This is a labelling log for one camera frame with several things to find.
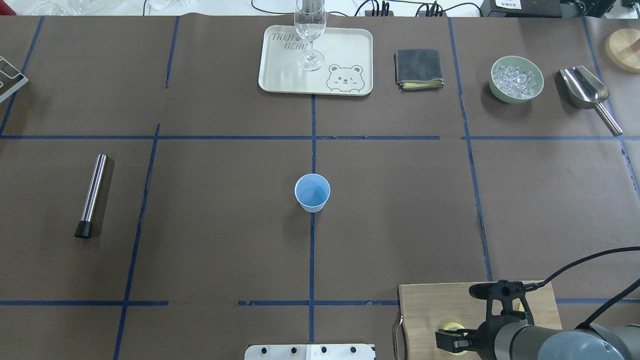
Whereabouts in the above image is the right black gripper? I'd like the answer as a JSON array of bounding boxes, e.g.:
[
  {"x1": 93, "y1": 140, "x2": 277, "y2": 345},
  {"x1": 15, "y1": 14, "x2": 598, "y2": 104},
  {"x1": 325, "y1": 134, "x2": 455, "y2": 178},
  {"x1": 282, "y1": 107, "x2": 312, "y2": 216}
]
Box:
[{"x1": 435, "y1": 322, "x2": 501, "y2": 360}]

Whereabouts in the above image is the yellow lemon half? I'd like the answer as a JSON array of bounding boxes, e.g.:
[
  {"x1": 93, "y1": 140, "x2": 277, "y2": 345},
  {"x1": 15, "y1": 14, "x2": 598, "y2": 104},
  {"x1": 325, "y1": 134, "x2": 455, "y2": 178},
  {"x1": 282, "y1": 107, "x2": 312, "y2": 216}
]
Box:
[{"x1": 438, "y1": 322, "x2": 470, "y2": 356}]

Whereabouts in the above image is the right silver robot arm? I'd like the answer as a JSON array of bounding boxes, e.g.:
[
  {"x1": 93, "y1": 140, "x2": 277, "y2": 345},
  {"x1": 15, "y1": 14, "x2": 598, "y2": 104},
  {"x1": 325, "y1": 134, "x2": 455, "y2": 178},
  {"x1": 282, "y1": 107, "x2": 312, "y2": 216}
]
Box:
[{"x1": 435, "y1": 323, "x2": 640, "y2": 360}]

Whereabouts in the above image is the light blue plastic cup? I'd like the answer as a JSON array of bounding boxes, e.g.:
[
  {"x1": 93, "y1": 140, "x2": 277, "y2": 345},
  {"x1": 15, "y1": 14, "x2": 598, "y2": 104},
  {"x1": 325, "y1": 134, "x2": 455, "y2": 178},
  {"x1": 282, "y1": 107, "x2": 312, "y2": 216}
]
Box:
[{"x1": 294, "y1": 173, "x2": 331, "y2": 214}]

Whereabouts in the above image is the wooden cup tree stand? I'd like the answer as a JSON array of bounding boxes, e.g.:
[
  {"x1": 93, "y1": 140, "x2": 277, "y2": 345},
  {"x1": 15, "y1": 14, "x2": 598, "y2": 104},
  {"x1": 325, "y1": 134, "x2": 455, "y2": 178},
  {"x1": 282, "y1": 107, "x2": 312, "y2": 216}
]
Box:
[{"x1": 605, "y1": 28, "x2": 640, "y2": 74}]

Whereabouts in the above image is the white cup rack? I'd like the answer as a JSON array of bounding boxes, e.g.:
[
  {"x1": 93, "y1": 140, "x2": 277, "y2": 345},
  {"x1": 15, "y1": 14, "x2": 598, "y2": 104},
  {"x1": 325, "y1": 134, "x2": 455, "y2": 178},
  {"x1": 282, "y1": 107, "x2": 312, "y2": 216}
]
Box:
[{"x1": 0, "y1": 56, "x2": 29, "y2": 103}]

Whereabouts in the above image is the bamboo cutting board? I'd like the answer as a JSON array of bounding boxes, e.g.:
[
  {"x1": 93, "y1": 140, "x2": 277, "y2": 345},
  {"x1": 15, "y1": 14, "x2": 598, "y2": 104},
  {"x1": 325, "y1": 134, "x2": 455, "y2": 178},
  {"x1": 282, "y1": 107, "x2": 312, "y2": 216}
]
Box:
[{"x1": 393, "y1": 282, "x2": 562, "y2": 360}]

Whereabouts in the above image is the green bowl of ice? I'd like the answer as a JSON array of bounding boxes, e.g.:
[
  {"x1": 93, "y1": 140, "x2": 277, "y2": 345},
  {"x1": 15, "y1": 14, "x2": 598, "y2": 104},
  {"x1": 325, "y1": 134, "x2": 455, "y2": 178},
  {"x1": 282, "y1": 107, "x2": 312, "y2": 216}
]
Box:
[{"x1": 488, "y1": 55, "x2": 545, "y2": 104}]

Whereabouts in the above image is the grey yellow folded cloth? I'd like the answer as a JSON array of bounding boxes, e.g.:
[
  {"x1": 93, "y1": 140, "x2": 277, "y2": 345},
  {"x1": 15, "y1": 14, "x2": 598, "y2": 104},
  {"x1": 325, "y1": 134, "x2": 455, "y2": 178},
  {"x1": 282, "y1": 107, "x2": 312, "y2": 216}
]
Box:
[{"x1": 394, "y1": 48, "x2": 445, "y2": 91}]

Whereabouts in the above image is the steel ice scoop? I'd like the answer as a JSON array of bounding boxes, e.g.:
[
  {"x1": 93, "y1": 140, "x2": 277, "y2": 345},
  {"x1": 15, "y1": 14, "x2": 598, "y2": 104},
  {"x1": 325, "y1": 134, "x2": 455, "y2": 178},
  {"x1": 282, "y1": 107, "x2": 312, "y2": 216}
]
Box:
[{"x1": 558, "y1": 65, "x2": 624, "y2": 137}]

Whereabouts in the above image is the cream bear tray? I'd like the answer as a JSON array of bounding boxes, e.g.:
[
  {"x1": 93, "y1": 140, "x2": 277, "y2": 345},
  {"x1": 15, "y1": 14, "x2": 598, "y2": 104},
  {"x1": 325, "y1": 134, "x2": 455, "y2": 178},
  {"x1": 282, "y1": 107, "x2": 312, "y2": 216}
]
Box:
[{"x1": 258, "y1": 25, "x2": 374, "y2": 96}]

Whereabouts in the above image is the black usb hub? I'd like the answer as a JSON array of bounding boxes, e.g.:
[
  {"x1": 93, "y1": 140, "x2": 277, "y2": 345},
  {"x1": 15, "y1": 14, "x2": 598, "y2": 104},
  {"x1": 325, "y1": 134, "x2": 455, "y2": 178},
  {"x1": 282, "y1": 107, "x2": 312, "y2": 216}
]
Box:
[{"x1": 363, "y1": 0, "x2": 394, "y2": 18}]

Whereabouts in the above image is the clear wine glass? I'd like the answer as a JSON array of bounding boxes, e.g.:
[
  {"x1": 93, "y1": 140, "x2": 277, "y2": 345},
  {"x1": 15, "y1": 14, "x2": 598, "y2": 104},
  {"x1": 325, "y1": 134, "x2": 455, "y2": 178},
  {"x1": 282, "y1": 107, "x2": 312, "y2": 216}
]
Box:
[{"x1": 294, "y1": 0, "x2": 327, "y2": 72}]

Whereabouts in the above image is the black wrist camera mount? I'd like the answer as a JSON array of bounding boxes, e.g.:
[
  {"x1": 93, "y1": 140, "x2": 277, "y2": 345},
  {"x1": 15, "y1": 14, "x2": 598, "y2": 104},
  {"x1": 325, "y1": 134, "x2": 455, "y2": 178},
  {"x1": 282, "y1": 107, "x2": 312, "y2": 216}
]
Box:
[{"x1": 468, "y1": 279, "x2": 538, "y2": 328}]

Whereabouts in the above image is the black camera cable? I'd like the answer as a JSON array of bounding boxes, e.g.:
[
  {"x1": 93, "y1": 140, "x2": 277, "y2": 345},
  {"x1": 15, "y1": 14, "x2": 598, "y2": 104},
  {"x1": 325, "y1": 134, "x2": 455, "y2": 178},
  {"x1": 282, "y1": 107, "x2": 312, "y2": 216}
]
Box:
[{"x1": 530, "y1": 246, "x2": 640, "y2": 328}]

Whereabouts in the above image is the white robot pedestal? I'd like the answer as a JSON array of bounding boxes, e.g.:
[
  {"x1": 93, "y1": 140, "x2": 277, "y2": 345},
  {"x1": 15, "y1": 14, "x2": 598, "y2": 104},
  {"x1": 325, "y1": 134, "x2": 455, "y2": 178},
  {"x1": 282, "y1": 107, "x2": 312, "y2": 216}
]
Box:
[{"x1": 244, "y1": 343, "x2": 377, "y2": 360}]

